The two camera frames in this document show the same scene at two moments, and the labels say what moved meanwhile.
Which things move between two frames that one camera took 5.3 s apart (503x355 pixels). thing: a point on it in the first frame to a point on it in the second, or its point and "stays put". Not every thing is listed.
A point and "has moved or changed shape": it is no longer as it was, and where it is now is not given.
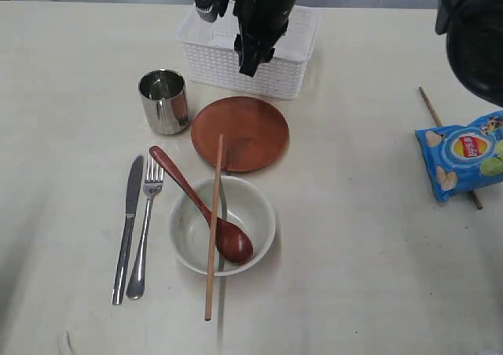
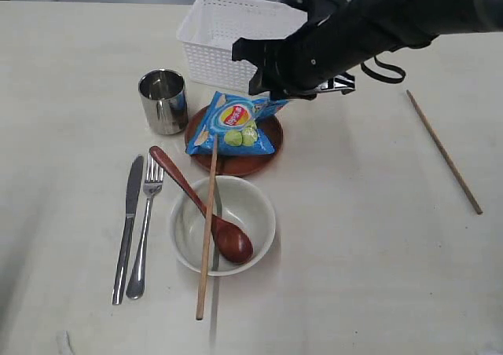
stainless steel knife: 133,202 stays put
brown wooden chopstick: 474,195 to 443,151
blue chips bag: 462,158 to 241,125
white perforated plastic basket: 211,59 has moved or changed shape
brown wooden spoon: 232,242 stays put
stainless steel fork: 153,178 stays put
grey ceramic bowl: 240,206 stays put
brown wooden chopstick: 212,258 has moved or changed shape
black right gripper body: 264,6 to 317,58
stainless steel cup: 163,93 stays put
